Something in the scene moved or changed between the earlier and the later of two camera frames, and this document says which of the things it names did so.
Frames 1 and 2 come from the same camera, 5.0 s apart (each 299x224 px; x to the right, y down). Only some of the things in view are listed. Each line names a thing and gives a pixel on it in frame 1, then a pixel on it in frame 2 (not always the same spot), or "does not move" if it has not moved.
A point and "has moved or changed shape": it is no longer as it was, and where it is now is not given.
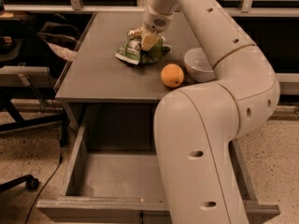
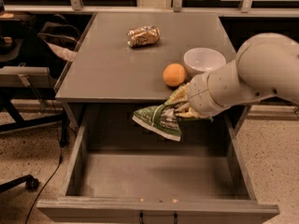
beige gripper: [156, 22] → [198, 94]
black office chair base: [32, 183] does not move
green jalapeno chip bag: [131, 50] has moved or changed shape
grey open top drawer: [113, 174] does not move
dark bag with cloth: [62, 36] does not move
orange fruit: [172, 76] does not move
